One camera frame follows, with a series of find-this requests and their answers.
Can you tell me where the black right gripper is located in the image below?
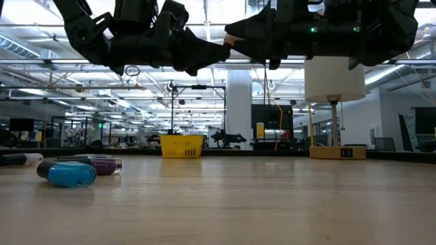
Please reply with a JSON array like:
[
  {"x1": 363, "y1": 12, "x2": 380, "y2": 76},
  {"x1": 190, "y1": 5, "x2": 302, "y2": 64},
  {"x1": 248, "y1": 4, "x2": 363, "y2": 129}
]
[{"x1": 224, "y1": 0, "x2": 362, "y2": 71}]

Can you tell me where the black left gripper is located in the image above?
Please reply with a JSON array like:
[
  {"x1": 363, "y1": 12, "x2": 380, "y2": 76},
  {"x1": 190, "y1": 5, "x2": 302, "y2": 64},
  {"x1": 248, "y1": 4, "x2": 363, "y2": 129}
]
[{"x1": 108, "y1": 0, "x2": 232, "y2": 77}]

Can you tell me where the purple nail polish bottle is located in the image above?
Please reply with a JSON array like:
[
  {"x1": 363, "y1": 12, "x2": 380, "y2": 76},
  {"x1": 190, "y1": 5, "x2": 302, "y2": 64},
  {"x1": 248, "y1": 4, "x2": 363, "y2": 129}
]
[{"x1": 64, "y1": 157, "x2": 123, "y2": 176}]

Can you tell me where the lavender nail polish bottle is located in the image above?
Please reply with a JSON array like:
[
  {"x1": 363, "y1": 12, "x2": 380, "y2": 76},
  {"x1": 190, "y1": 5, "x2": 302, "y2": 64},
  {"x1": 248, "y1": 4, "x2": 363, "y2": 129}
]
[{"x1": 57, "y1": 154, "x2": 114, "y2": 160}]

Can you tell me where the turquoise nail polish bottle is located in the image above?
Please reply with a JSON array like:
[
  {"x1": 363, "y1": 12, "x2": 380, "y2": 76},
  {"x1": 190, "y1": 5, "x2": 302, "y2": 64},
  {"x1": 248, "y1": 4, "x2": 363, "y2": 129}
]
[{"x1": 36, "y1": 161, "x2": 97, "y2": 189}]

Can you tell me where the white nail polish bottle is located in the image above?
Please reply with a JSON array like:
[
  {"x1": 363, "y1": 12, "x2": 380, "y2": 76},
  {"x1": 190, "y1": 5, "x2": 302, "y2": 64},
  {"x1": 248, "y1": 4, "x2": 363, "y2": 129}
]
[{"x1": 0, "y1": 152, "x2": 44, "y2": 167}]

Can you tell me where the white building column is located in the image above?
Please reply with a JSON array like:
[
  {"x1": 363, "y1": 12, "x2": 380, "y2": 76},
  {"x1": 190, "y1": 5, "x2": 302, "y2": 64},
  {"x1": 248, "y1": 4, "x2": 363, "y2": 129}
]
[{"x1": 226, "y1": 69, "x2": 253, "y2": 150}]

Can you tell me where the black display cabinet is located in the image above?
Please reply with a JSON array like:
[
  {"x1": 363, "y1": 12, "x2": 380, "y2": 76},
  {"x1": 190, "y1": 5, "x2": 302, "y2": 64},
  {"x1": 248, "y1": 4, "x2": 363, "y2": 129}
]
[{"x1": 251, "y1": 103, "x2": 294, "y2": 141}]

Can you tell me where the white shade wooden base lamp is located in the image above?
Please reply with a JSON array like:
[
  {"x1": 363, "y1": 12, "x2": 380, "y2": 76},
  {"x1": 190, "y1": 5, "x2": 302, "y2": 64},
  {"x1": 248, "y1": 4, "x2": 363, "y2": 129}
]
[{"x1": 304, "y1": 56, "x2": 367, "y2": 160}]

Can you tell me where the yellow plastic basket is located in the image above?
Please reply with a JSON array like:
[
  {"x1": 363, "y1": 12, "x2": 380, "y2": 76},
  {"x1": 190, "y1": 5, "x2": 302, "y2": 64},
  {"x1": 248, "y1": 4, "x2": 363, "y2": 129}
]
[{"x1": 159, "y1": 134, "x2": 204, "y2": 159}]

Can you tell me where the yellow pole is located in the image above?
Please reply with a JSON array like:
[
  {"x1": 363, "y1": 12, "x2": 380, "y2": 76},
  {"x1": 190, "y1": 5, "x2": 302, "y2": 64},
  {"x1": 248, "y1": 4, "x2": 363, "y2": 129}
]
[{"x1": 307, "y1": 101, "x2": 315, "y2": 148}]

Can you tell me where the black mesh chair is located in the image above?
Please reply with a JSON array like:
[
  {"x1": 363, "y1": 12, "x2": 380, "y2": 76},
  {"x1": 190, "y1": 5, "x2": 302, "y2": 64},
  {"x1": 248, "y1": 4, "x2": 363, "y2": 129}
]
[{"x1": 373, "y1": 137, "x2": 397, "y2": 152}]

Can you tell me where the black leaning panel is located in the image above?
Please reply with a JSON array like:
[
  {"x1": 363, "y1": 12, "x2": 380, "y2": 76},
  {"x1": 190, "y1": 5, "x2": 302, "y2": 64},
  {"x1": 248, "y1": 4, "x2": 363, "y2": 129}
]
[{"x1": 398, "y1": 114, "x2": 415, "y2": 152}]

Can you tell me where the black monitor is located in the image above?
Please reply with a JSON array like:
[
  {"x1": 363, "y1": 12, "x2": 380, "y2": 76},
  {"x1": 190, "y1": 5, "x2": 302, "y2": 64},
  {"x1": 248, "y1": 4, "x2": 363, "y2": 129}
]
[{"x1": 9, "y1": 118, "x2": 35, "y2": 133}]

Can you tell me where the black overhead frame rig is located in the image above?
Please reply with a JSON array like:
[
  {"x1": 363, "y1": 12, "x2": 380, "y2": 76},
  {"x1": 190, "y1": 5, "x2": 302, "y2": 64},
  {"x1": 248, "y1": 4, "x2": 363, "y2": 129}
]
[{"x1": 169, "y1": 84, "x2": 228, "y2": 136}]

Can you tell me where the coiled black cable loop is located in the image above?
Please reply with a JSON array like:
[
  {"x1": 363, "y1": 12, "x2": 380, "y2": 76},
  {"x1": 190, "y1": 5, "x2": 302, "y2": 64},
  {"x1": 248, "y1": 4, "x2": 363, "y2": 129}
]
[{"x1": 124, "y1": 65, "x2": 142, "y2": 78}]

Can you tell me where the yellow hanging cable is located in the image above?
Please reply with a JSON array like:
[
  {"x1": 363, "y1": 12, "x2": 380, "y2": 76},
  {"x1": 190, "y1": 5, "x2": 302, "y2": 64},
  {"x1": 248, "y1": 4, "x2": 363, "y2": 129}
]
[{"x1": 272, "y1": 103, "x2": 284, "y2": 152}]

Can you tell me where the black wall screen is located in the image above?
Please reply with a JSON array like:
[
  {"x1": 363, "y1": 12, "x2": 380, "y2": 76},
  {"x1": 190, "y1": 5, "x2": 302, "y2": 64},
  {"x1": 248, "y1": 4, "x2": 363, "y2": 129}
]
[{"x1": 414, "y1": 107, "x2": 436, "y2": 135}]

